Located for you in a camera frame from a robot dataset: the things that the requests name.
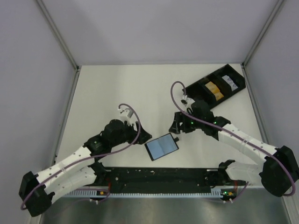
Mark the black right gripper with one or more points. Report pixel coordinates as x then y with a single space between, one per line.
183 124

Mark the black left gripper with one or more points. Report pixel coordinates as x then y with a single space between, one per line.
136 131

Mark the black leather card holder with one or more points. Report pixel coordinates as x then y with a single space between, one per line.
162 146

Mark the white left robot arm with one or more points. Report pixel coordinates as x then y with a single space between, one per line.
39 191

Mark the upper silver card in bin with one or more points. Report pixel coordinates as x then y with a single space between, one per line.
227 79

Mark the silver card in bin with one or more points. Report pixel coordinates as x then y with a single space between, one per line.
233 85
227 79

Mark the lower silver card in bin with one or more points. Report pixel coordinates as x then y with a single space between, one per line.
233 85

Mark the black left storage bin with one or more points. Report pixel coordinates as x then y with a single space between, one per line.
198 91

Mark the black storage bin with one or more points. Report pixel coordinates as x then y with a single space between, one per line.
237 78
198 91

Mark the black right storage bin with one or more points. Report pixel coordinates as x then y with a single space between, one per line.
237 78

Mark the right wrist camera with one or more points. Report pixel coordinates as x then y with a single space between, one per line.
186 101

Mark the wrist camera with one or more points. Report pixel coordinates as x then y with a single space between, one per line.
125 113
186 101

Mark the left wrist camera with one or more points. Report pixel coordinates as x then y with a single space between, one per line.
125 113

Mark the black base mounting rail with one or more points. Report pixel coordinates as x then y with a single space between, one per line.
161 180

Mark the white slotted cable duct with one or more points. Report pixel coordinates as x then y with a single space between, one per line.
214 193

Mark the aluminium corner frame post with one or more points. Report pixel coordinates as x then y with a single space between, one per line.
265 28

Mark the left aluminium frame post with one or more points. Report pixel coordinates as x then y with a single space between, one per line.
56 33

